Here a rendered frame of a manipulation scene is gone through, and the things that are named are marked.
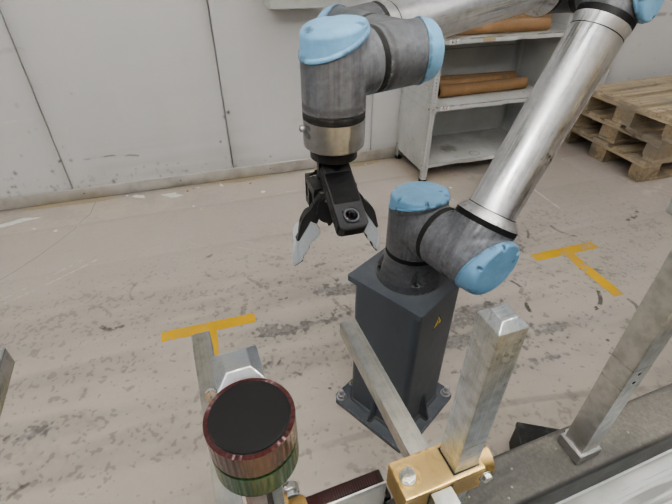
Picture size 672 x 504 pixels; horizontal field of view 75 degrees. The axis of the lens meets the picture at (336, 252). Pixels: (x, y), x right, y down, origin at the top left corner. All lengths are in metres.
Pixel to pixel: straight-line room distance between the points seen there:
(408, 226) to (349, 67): 0.58
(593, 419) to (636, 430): 0.17
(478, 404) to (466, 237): 0.55
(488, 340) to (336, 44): 0.38
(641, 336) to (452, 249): 0.46
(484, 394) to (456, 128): 3.16
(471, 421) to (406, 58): 0.47
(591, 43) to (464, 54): 2.39
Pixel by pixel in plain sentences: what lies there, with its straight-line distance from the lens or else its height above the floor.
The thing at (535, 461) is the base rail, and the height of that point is 0.70.
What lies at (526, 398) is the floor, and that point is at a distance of 1.85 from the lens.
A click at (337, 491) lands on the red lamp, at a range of 0.77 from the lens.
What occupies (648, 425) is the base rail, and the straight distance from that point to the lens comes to 0.99.
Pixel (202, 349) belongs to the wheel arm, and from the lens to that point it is 0.74.
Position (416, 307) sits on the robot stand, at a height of 0.60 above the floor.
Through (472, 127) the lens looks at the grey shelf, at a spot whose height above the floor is 0.16.
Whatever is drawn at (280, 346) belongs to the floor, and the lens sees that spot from 1.87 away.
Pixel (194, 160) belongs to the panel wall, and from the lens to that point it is 3.08.
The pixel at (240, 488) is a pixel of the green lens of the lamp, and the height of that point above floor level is 1.11.
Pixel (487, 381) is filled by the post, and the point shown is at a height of 1.03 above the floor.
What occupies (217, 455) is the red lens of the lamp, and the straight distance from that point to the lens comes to 0.30.
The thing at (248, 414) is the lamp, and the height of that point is 1.15.
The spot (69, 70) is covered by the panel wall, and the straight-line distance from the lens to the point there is 2.96.
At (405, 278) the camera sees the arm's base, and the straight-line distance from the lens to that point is 1.18.
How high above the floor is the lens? 1.40
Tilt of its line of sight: 37 degrees down
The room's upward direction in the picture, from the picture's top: straight up
